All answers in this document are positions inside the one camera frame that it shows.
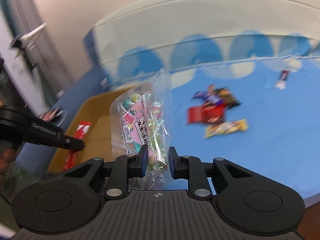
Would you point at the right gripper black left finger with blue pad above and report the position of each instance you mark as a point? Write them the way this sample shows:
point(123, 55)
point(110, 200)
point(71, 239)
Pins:
point(111, 179)

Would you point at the yellow snack bar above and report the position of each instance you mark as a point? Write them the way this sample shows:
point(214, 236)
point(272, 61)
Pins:
point(226, 128)

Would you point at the black gold snack bar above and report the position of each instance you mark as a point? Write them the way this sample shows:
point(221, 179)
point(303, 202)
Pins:
point(228, 98)

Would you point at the black white phone stand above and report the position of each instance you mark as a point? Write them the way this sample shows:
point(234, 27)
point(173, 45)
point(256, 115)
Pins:
point(27, 38)

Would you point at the purple white sachet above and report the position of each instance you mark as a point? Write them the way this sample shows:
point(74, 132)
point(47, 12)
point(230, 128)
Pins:
point(281, 83)

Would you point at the small red candy bar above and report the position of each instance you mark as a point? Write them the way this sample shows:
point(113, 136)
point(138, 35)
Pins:
point(211, 89)

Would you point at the purple chocolate bar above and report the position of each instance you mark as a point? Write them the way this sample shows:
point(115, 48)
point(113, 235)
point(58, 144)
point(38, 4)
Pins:
point(208, 97)

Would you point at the black smartphone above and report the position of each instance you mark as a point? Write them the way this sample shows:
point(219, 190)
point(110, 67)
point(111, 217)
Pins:
point(48, 116)

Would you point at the grey curtain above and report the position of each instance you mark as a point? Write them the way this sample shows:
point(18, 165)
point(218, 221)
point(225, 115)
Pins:
point(50, 73)

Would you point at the person's left hand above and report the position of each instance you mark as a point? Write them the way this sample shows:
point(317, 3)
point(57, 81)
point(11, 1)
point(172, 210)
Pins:
point(7, 157)

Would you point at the dark red snack pouch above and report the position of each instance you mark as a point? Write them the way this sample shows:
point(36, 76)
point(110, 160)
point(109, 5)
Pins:
point(213, 114)

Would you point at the blue sofa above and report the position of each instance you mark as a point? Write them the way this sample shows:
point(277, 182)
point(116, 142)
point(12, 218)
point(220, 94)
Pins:
point(35, 159)

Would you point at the blue white patterned sofa cover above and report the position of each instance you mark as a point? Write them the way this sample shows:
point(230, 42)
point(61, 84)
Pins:
point(239, 44)

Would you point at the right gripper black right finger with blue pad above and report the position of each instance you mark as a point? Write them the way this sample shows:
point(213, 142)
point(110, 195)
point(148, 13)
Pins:
point(197, 173)

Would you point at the brown cardboard box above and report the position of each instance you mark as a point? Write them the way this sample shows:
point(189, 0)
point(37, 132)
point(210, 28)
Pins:
point(96, 110)

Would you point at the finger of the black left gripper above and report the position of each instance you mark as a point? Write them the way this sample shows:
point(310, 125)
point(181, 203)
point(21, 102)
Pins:
point(19, 126)

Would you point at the clear bag of candies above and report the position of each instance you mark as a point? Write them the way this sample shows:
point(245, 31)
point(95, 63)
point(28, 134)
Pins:
point(143, 116)

